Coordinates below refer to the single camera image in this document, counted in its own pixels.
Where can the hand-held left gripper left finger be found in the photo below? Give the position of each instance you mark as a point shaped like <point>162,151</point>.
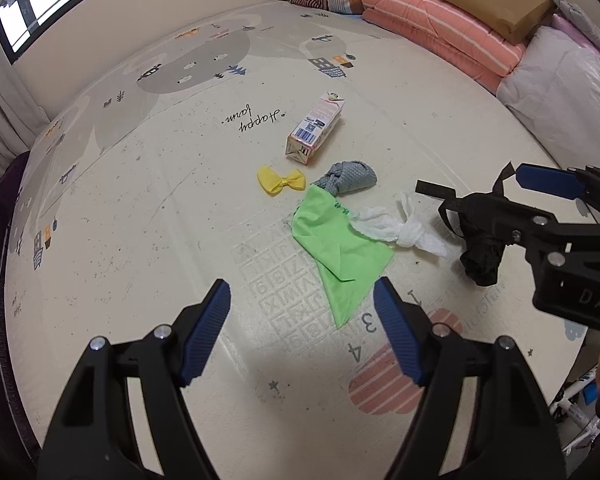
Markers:
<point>207,332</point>

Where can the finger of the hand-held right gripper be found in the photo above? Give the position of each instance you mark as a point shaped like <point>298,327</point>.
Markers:
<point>545,177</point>
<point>517,220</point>

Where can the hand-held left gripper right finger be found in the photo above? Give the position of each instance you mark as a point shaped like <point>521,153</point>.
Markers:
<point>397,332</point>

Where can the black folding umbrella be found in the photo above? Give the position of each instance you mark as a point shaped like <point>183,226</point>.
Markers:
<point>482,260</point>

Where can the green cloth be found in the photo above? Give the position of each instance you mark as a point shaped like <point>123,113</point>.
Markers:
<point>340,250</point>

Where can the white knotted tissue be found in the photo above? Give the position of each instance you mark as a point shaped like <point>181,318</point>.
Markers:
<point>410,232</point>

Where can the grey sock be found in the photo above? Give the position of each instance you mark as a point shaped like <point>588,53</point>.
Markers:
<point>350,177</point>

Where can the yellow bow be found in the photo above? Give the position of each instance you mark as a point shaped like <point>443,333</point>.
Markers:
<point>280,181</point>

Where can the pink drink carton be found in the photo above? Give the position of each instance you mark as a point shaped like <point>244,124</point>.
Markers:
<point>312,130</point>

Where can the lilac bagged duvet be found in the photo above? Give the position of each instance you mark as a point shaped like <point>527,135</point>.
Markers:
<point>565,90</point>

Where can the printed play mat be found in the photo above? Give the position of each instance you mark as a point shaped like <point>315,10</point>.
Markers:
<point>180,210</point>

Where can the white bicycle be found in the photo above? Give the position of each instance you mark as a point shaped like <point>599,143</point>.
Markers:
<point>577,410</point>

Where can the pink striped quilt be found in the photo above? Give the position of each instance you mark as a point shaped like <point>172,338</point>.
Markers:
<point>430,30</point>

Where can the grey curtain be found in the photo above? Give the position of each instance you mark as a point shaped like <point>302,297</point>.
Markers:
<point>5,110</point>

